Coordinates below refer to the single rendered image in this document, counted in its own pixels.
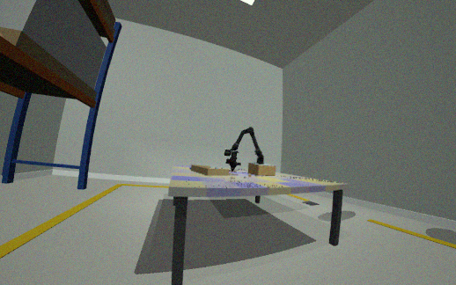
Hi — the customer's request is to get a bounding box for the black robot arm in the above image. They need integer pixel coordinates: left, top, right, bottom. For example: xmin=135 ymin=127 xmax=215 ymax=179
xmin=224 ymin=127 xmax=264 ymax=164

